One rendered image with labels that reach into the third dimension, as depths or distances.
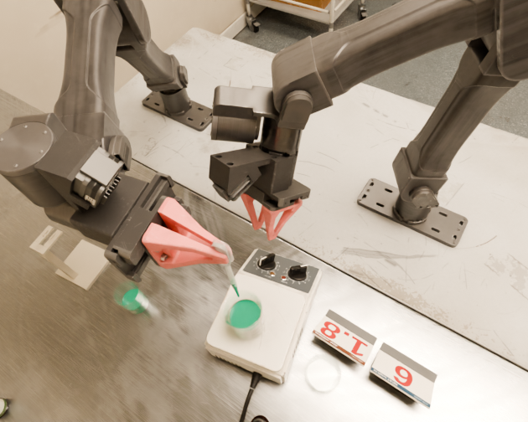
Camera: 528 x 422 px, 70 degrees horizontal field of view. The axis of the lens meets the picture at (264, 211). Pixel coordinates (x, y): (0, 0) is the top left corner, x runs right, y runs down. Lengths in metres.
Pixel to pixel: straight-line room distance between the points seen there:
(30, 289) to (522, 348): 0.86
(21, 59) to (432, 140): 1.66
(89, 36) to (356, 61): 0.33
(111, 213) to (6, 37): 1.54
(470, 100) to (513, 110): 1.96
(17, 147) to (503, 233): 0.77
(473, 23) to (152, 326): 0.63
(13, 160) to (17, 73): 1.55
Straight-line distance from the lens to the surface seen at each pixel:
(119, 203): 0.40
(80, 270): 0.81
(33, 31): 1.93
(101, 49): 0.55
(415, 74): 2.58
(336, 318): 0.68
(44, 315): 0.82
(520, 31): 0.49
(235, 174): 0.49
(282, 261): 0.68
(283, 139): 0.52
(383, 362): 0.66
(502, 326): 0.75
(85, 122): 0.49
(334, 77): 0.46
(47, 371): 0.78
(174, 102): 0.96
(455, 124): 0.59
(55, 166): 0.35
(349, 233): 0.75
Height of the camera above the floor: 1.55
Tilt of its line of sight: 57 degrees down
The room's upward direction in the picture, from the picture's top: 9 degrees counter-clockwise
